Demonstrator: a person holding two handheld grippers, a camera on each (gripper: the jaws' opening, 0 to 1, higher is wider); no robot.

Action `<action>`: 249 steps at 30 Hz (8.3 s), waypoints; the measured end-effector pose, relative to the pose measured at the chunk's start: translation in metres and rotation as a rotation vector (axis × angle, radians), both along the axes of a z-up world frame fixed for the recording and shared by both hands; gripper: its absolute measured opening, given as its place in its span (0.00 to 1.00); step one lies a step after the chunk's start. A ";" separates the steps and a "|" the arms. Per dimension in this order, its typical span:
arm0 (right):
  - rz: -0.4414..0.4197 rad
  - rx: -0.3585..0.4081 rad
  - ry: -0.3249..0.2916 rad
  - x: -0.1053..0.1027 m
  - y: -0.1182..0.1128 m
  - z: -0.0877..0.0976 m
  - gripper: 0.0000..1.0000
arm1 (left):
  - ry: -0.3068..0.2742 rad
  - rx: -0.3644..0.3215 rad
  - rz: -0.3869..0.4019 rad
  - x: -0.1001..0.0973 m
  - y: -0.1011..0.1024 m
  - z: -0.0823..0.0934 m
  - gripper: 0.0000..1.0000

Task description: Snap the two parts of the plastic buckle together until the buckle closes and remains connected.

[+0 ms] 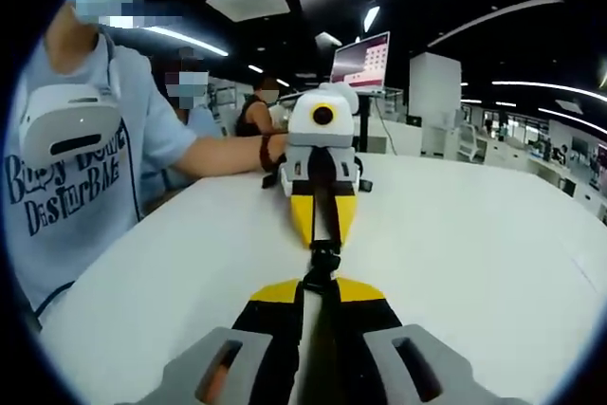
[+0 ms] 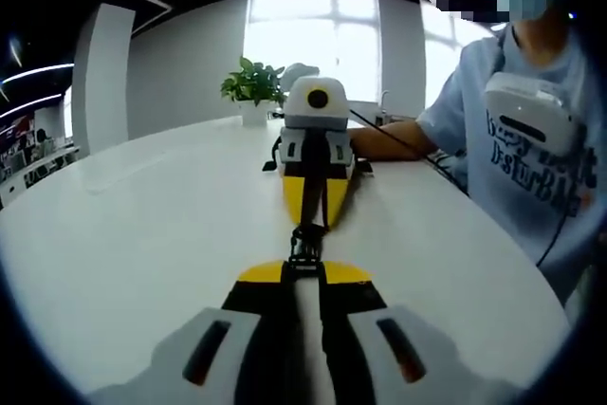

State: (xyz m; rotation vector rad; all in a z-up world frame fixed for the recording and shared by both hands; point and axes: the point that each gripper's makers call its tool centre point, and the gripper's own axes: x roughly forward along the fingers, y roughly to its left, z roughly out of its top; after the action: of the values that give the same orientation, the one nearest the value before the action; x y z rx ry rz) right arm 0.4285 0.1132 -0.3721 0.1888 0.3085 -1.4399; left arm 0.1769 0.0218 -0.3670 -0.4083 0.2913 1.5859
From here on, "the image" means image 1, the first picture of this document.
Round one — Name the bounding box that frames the white square pillar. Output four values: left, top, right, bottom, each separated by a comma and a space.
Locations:
408, 51, 464, 160

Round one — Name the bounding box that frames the white office chair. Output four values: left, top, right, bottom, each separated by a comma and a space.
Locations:
456, 122, 481, 163

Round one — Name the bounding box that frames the white VR headset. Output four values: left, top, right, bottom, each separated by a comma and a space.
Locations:
18, 83, 120, 170

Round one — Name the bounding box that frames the white ceiling air conditioner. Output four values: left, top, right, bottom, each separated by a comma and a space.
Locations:
206, 0, 292, 24

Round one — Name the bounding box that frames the black plastic buckle part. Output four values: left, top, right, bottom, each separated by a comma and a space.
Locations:
302, 262, 340, 293
308, 239, 341, 267

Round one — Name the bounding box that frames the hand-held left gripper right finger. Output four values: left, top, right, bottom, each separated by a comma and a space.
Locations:
322, 276, 525, 405

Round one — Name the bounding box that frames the dark red bead bracelet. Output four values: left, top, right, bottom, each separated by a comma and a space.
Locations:
259, 133, 282, 173

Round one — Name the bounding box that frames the grey ceiling device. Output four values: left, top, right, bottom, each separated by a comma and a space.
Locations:
314, 30, 343, 48

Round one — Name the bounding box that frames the black monitor stand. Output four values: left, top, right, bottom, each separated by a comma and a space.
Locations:
351, 86, 405, 154

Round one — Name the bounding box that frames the ceiling strip light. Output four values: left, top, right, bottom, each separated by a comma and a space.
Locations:
141, 25, 230, 58
248, 64, 291, 89

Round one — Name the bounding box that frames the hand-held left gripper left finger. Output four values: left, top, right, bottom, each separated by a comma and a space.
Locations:
162, 276, 305, 405

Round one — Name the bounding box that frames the person in light blue shirt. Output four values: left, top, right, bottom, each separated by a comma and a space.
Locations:
4, 29, 200, 325

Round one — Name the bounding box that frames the computer monitor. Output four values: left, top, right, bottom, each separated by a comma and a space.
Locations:
329, 30, 393, 92

